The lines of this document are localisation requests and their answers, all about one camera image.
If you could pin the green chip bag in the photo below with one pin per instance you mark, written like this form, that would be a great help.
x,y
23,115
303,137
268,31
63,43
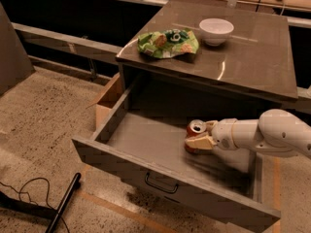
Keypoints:
x,y
168,43

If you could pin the black pole on floor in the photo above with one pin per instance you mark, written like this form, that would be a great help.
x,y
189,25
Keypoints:
x,y
74,184

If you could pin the open grey drawer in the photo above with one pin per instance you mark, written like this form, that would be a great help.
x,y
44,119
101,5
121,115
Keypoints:
x,y
144,132

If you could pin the black drawer handle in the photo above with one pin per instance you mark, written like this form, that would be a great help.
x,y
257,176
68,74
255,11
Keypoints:
x,y
160,187

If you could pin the white ceramic bowl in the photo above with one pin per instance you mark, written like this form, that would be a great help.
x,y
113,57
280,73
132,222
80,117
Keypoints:
x,y
215,31

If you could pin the red coke can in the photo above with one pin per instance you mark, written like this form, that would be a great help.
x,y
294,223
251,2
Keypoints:
x,y
195,127

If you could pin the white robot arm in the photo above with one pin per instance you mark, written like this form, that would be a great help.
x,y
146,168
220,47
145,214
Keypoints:
x,y
275,133

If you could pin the grey metal rail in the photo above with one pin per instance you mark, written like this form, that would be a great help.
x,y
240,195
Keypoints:
x,y
71,44

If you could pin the grey cabinet counter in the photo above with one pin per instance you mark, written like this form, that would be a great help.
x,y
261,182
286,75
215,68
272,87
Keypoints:
x,y
256,60

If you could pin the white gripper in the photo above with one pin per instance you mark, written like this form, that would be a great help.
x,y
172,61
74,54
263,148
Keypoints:
x,y
223,134

